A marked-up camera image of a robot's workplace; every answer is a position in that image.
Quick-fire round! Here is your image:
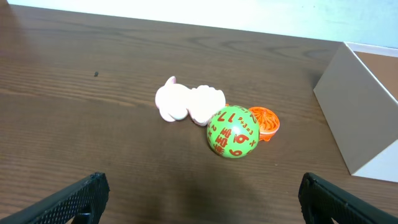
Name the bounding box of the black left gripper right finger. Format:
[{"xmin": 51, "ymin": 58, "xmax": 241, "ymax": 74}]
[{"xmin": 298, "ymin": 172, "xmax": 397, "ymax": 224}]

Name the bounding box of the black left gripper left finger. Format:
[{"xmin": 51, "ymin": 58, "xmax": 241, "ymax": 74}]
[{"xmin": 1, "ymin": 172, "xmax": 110, "ymax": 224}]

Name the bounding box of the orange ribbed round toy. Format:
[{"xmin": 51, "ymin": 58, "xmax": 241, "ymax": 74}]
[{"xmin": 249, "ymin": 106, "xmax": 280, "ymax": 142}]

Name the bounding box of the green ball with red numbers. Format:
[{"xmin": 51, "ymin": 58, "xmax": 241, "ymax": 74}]
[{"xmin": 206, "ymin": 105, "xmax": 260, "ymax": 159}]

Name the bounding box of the pink pig toy figure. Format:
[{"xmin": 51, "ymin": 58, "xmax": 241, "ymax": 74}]
[{"xmin": 155, "ymin": 76, "xmax": 226, "ymax": 126}]

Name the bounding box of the white cardboard box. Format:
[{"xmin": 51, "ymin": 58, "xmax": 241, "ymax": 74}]
[{"xmin": 313, "ymin": 42, "xmax": 397, "ymax": 182}]

